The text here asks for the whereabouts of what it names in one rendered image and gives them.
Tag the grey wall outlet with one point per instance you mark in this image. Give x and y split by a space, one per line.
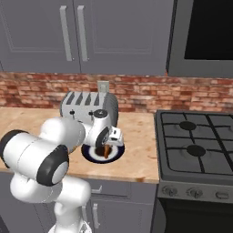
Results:
103 86

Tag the silver four-slot toaster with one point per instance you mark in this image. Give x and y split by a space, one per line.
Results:
85 101

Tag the grey microwave oven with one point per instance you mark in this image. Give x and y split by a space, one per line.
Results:
182 36

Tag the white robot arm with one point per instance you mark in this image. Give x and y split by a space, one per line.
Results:
33 154

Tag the brown chicken drumstick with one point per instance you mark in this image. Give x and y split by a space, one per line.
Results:
106 152

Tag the grey lower cupboard door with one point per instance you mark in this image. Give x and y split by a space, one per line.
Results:
127 217
21 217

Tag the grey gas stove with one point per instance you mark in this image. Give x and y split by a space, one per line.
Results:
194 145

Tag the white plate with blue rim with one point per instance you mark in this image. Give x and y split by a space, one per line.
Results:
116 154

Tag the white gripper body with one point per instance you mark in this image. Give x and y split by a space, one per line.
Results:
120 140

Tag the grey stove knob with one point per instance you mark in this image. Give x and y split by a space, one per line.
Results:
169 190
222 194
194 192

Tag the grey upper cupboard door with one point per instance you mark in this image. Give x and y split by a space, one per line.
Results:
127 33
33 33

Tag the grey drawer front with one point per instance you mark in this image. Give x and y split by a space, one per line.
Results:
127 189

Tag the grey cupboard door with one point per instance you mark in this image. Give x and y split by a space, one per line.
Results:
127 33
127 217
21 217
33 33

